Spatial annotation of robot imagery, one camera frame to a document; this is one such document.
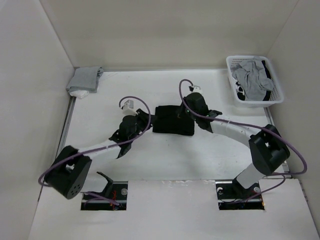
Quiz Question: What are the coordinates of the black tank top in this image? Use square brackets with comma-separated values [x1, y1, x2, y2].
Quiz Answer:
[152, 105, 195, 137]

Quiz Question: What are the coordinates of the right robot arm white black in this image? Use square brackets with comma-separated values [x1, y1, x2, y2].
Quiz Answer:
[180, 92, 290, 198]

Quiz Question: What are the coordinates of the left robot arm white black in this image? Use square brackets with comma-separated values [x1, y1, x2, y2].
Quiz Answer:
[40, 109, 157, 200]

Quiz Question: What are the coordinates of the crumpled grey tank top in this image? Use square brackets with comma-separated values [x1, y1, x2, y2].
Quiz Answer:
[231, 56, 275, 100]

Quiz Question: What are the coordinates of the folded grey tank top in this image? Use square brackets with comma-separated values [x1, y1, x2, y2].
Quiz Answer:
[66, 66, 104, 93]

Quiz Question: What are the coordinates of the black white garment in basket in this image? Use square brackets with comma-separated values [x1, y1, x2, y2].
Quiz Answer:
[233, 59, 273, 102]

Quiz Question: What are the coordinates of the white plastic laundry basket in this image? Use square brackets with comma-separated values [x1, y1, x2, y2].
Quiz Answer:
[226, 55, 284, 108]

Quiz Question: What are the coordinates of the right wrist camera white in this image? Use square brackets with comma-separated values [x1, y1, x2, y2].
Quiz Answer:
[189, 85, 201, 93]

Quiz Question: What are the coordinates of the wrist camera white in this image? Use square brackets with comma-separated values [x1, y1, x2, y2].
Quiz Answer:
[189, 85, 201, 93]
[121, 99, 135, 113]

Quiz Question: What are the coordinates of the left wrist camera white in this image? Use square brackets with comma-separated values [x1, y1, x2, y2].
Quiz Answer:
[121, 99, 135, 113]

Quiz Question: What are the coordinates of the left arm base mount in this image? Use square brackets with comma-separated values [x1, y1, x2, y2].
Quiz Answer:
[80, 181, 129, 211]

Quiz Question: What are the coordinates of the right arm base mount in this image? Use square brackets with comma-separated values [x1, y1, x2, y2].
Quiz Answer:
[215, 181, 265, 211]

